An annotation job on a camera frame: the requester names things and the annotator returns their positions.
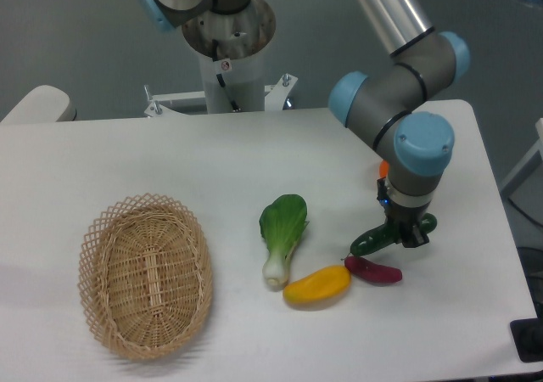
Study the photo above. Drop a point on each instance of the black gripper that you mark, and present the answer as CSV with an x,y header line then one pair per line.
x,y
406,211

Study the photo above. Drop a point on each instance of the dark green cucumber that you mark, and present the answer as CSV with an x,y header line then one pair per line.
x,y
384,236

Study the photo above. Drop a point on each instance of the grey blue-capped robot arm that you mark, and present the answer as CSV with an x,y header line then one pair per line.
x,y
384,112

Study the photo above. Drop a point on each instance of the purple sweet potato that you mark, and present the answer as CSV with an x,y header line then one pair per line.
x,y
372,272

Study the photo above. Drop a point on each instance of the orange tangerine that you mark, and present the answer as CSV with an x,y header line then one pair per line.
x,y
383,169

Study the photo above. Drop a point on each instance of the yellow mango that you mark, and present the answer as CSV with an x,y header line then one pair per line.
x,y
322,285

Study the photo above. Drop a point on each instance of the white furniture at right edge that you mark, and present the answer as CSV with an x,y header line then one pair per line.
x,y
526,166

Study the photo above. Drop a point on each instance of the green bok choy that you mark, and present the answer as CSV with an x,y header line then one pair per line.
x,y
282,224

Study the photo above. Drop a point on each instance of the black table clamp device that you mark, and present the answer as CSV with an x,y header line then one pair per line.
x,y
527,336

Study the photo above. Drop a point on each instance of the woven wicker basket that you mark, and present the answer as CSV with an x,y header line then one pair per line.
x,y
145,277

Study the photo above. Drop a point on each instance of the white chair armrest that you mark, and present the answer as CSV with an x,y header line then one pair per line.
x,y
43,104

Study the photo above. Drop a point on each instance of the white pedestal base frame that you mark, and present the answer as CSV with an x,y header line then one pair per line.
x,y
277,97

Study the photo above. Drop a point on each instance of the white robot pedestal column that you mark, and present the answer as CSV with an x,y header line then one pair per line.
x,y
231,49

